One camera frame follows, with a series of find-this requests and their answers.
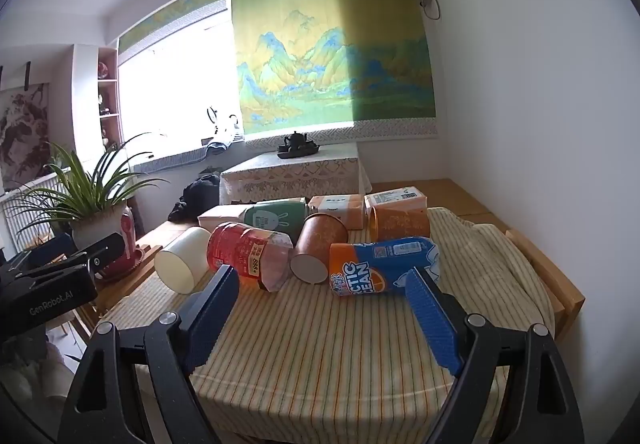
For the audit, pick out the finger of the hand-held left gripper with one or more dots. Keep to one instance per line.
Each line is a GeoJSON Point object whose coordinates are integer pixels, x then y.
{"type": "Point", "coordinates": [55, 246]}
{"type": "Point", "coordinates": [107, 250]}

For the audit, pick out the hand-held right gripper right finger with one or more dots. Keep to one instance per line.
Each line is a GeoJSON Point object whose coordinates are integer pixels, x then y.
{"type": "Point", "coordinates": [432, 321]}

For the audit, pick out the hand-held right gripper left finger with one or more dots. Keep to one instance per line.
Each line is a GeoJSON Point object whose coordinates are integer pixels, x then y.
{"type": "Point", "coordinates": [212, 316]}

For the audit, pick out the white paper cup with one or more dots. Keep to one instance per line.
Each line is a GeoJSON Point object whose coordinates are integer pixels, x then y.
{"type": "Point", "coordinates": [185, 254]}

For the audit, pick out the red label cup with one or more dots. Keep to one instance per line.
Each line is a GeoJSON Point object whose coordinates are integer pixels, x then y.
{"type": "Point", "coordinates": [235, 249]}

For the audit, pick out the blue and orange cup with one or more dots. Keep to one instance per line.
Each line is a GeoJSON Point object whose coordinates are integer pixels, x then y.
{"type": "Point", "coordinates": [380, 264]}

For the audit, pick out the orange patterned paper cup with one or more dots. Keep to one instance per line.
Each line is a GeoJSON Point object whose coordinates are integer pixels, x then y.
{"type": "Point", "coordinates": [400, 224]}

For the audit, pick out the green rabbit print cup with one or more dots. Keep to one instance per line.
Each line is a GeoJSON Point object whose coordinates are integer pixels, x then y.
{"type": "Point", "coordinates": [272, 219]}

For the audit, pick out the brown paper cup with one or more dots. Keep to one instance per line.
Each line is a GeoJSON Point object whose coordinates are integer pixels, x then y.
{"type": "Point", "coordinates": [320, 236]}

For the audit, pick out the red plant saucer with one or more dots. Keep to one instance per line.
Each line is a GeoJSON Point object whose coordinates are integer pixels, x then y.
{"type": "Point", "coordinates": [125, 266]}

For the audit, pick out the white and red plant pot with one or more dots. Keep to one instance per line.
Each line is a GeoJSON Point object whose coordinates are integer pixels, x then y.
{"type": "Point", "coordinates": [100, 226]}

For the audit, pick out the white radiator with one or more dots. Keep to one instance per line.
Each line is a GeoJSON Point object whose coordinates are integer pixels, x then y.
{"type": "Point", "coordinates": [30, 224]}

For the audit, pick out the green spider plant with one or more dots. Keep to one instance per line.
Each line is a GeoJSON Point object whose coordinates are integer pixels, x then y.
{"type": "Point", "coordinates": [85, 184]}

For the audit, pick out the pale pink box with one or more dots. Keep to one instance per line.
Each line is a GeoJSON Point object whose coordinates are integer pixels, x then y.
{"type": "Point", "coordinates": [220, 216]}

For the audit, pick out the striped tablecloth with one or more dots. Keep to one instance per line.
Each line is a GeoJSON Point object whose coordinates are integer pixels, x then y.
{"type": "Point", "coordinates": [310, 349]}

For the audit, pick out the dark bag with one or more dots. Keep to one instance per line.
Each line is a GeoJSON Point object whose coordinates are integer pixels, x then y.
{"type": "Point", "coordinates": [200, 196]}

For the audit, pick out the wooden table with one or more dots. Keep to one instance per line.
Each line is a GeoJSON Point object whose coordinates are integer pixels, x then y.
{"type": "Point", "coordinates": [550, 284]}

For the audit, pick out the white tissue packet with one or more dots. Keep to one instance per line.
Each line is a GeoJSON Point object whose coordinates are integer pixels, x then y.
{"type": "Point", "coordinates": [395, 196]}

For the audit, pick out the orange tissue packet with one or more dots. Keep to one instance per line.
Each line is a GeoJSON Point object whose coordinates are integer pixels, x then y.
{"type": "Point", "coordinates": [335, 206]}

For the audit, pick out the white and pink shelf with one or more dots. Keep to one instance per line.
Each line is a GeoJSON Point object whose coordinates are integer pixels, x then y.
{"type": "Point", "coordinates": [107, 99]}

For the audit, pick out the folded cloth on windowsill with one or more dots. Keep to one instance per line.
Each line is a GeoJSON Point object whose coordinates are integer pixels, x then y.
{"type": "Point", "coordinates": [222, 144]}

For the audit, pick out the small table with lace cloth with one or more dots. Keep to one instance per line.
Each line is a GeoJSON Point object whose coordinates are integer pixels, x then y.
{"type": "Point", "coordinates": [290, 174]}

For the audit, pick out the small round clock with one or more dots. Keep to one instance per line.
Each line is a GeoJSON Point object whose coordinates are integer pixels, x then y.
{"type": "Point", "coordinates": [212, 115]}

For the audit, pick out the dark tea tray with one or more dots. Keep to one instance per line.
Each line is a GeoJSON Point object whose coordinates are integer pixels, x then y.
{"type": "Point", "coordinates": [300, 153]}

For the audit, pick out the dark teapot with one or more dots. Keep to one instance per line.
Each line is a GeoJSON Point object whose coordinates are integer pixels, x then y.
{"type": "Point", "coordinates": [296, 140]}

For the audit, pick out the rolled-up landscape roller blind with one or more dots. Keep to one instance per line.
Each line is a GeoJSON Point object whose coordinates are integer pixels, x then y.
{"type": "Point", "coordinates": [175, 9]}

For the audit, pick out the landscape painting roller blind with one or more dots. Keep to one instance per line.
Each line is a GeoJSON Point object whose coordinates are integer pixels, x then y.
{"type": "Point", "coordinates": [325, 49]}

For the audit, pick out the ink painting wall scroll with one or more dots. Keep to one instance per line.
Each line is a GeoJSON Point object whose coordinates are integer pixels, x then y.
{"type": "Point", "coordinates": [22, 134]}

